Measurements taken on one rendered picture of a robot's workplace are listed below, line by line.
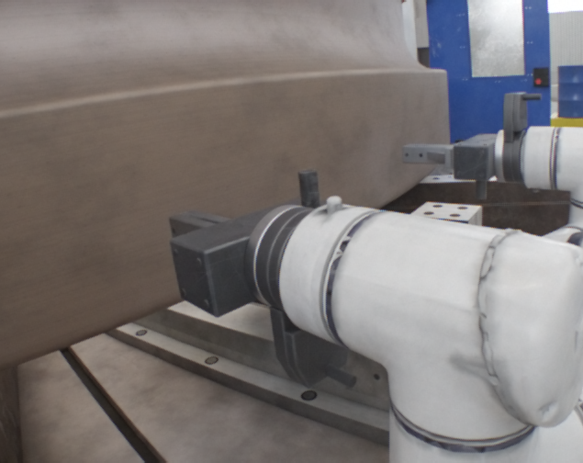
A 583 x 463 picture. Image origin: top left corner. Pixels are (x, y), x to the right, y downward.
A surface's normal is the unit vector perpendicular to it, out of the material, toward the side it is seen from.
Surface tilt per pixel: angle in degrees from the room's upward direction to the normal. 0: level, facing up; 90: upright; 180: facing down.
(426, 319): 81
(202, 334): 72
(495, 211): 90
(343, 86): 90
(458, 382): 98
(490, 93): 90
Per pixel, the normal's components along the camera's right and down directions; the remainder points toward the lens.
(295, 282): -0.73, 0.04
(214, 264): 0.67, 0.15
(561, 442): -0.02, -0.55
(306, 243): -0.60, -0.46
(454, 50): -0.58, 0.30
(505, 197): -0.22, 0.31
